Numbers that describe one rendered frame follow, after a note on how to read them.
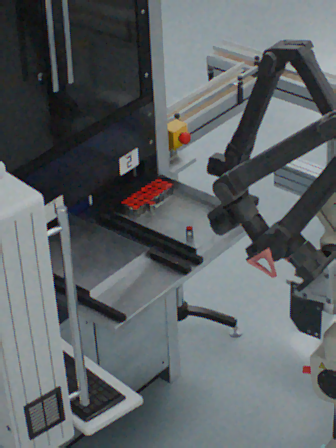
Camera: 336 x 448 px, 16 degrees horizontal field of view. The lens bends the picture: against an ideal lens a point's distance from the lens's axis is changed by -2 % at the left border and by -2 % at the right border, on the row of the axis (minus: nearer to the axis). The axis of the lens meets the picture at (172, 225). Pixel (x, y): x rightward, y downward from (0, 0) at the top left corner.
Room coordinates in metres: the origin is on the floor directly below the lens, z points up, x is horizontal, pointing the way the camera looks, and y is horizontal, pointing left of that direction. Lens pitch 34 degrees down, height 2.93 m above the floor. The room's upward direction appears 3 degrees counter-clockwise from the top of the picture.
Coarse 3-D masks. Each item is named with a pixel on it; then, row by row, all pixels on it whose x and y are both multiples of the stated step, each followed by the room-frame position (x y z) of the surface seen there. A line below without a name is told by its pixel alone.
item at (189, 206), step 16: (176, 192) 3.25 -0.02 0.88; (192, 192) 3.23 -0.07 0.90; (160, 208) 3.16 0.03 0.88; (176, 208) 3.16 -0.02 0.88; (192, 208) 3.15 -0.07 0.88; (208, 208) 3.15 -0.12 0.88; (128, 224) 3.06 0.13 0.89; (144, 224) 3.06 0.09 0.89; (160, 224) 3.07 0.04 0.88; (176, 224) 3.07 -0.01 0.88; (192, 224) 3.06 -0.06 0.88; (208, 224) 3.06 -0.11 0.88; (176, 240) 2.94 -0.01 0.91; (208, 240) 2.93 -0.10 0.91
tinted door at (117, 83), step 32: (96, 0) 3.18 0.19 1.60; (128, 0) 3.28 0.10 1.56; (96, 32) 3.17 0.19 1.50; (128, 32) 3.27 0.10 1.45; (64, 64) 3.06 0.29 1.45; (96, 64) 3.16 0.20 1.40; (128, 64) 3.26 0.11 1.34; (64, 96) 3.06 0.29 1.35; (96, 96) 3.15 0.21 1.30; (128, 96) 3.26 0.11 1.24; (64, 128) 3.05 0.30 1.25
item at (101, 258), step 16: (80, 224) 3.08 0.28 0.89; (48, 240) 3.02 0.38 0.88; (80, 240) 3.01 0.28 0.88; (96, 240) 3.00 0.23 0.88; (112, 240) 2.99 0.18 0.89; (128, 240) 2.95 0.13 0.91; (80, 256) 2.92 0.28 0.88; (96, 256) 2.92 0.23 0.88; (112, 256) 2.92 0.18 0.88; (128, 256) 2.91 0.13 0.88; (144, 256) 2.88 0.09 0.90; (80, 272) 2.84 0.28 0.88; (96, 272) 2.84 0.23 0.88; (112, 272) 2.83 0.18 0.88; (128, 272) 2.83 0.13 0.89; (80, 288) 2.73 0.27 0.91; (96, 288) 2.72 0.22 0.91
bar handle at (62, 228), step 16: (64, 208) 2.26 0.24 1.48; (64, 224) 2.25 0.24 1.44; (64, 240) 2.25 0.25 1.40; (64, 256) 2.25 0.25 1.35; (64, 272) 2.26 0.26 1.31; (80, 336) 2.26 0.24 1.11; (80, 352) 2.25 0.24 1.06; (80, 368) 2.25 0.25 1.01; (80, 384) 2.25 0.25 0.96; (80, 400) 2.26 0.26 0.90
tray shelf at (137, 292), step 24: (120, 192) 3.27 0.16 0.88; (96, 216) 3.14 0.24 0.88; (264, 216) 3.09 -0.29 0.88; (144, 240) 2.99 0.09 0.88; (144, 264) 2.87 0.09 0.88; (192, 264) 2.86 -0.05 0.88; (120, 288) 2.76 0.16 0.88; (144, 288) 2.75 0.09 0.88; (168, 288) 2.75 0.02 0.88; (96, 312) 2.65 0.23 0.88; (144, 312) 2.66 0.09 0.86
